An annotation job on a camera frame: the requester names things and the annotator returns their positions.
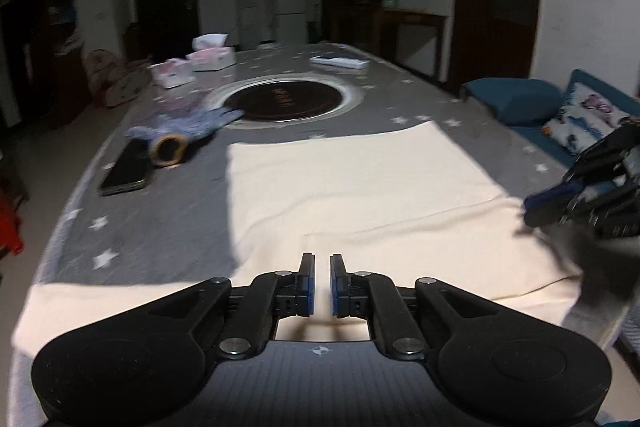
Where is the cream sweatshirt garment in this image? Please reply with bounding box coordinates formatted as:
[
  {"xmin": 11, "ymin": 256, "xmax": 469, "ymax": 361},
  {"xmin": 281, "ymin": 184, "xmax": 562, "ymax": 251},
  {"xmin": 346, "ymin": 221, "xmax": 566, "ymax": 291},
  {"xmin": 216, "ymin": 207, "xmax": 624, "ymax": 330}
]
[{"xmin": 12, "ymin": 122, "xmax": 580, "ymax": 383}]

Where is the butterfly print pillow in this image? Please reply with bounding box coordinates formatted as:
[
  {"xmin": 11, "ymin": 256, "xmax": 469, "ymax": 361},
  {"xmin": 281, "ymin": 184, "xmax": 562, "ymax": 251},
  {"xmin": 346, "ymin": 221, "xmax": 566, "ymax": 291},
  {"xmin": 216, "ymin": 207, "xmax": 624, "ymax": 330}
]
[{"xmin": 541, "ymin": 82, "xmax": 630, "ymax": 156}]

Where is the blue covered sofa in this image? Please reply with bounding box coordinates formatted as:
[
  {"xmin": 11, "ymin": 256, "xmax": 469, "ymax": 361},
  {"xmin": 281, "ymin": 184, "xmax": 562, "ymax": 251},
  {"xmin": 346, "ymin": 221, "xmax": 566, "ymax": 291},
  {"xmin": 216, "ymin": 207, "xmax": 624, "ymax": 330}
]
[{"xmin": 460, "ymin": 69, "xmax": 639, "ymax": 358}]

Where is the round black induction cooktop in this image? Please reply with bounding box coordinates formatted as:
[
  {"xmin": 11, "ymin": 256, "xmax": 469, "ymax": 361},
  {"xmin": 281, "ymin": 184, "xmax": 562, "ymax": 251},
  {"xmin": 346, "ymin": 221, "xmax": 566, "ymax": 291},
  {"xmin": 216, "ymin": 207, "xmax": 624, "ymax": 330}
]
[{"xmin": 204, "ymin": 72, "xmax": 364, "ymax": 130}]

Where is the black smartphone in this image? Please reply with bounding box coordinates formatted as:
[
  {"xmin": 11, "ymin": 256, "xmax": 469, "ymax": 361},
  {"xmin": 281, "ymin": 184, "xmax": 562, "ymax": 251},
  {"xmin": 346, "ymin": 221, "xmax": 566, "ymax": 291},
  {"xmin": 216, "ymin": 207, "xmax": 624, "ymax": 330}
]
[{"xmin": 99, "ymin": 140, "xmax": 152, "ymax": 196}]

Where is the dark wooden side table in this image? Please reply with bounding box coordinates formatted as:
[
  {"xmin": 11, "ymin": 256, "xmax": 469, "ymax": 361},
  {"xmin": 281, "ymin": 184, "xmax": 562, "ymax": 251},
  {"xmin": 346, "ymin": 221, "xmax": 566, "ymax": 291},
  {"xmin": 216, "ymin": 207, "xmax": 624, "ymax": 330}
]
[{"xmin": 371, "ymin": 9, "xmax": 448, "ymax": 83}]

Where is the small pink tissue pack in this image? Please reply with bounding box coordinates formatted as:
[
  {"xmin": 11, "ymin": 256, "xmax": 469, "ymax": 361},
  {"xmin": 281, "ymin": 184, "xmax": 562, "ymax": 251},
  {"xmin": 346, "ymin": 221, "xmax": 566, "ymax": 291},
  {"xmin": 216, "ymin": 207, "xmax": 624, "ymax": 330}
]
[{"xmin": 148, "ymin": 58, "xmax": 195, "ymax": 90}]

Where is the pink tissue box large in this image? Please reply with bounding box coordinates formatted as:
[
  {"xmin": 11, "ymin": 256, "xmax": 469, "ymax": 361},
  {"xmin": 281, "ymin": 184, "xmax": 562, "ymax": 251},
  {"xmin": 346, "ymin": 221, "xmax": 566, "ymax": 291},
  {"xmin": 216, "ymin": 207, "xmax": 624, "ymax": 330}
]
[{"xmin": 186, "ymin": 34, "xmax": 236, "ymax": 72}]

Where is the water dispenser with blue bottle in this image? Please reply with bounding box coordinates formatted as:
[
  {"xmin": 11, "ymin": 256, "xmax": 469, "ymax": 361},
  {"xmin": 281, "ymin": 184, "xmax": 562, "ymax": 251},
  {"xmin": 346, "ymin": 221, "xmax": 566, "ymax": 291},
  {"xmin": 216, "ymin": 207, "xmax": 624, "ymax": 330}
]
[{"xmin": 236, "ymin": 0, "xmax": 259, "ymax": 50}]

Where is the red plastic stool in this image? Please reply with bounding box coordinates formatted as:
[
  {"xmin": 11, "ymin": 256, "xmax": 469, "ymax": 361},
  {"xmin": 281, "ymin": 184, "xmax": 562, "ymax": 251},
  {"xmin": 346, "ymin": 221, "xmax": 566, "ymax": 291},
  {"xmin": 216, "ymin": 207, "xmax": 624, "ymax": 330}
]
[{"xmin": 0, "ymin": 193, "xmax": 24, "ymax": 255}]

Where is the floor fan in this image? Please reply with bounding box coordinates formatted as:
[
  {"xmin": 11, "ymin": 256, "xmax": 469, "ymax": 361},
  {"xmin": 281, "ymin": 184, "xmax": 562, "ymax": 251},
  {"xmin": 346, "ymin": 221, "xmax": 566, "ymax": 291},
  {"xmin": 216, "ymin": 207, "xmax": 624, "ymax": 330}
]
[{"xmin": 84, "ymin": 49, "xmax": 151, "ymax": 108}]

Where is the white refrigerator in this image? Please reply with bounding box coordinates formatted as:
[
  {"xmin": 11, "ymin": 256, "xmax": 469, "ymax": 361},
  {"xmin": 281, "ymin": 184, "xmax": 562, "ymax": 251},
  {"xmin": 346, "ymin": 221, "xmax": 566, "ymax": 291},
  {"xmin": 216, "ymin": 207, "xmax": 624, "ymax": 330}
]
[{"xmin": 273, "ymin": 0, "xmax": 307, "ymax": 46}]

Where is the dark entrance door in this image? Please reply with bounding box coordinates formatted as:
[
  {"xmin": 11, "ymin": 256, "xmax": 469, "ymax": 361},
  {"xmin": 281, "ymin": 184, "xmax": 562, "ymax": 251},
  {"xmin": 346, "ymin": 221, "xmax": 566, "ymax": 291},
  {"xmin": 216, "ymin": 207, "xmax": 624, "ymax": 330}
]
[{"xmin": 134, "ymin": 0, "xmax": 200, "ymax": 63}]

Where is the dark wooden display cabinet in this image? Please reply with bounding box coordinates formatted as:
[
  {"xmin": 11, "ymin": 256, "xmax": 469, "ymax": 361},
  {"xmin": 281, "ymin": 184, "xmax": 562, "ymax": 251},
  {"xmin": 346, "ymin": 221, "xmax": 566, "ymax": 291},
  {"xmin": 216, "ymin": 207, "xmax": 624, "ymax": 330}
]
[{"xmin": 1, "ymin": 0, "xmax": 88, "ymax": 133}]

